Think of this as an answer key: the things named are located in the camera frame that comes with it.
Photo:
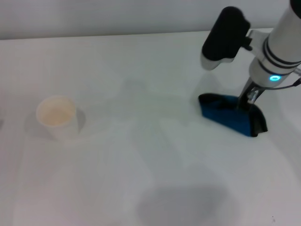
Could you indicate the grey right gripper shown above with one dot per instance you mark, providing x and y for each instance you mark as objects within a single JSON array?
[{"x": 252, "y": 93}]

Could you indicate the blue rag with black trim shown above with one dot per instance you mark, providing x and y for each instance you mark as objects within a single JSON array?
[{"x": 223, "y": 115}]

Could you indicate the white paper cup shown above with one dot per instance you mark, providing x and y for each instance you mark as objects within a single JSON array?
[{"x": 57, "y": 117}]

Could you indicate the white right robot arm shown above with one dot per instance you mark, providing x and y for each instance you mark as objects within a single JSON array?
[{"x": 277, "y": 47}]

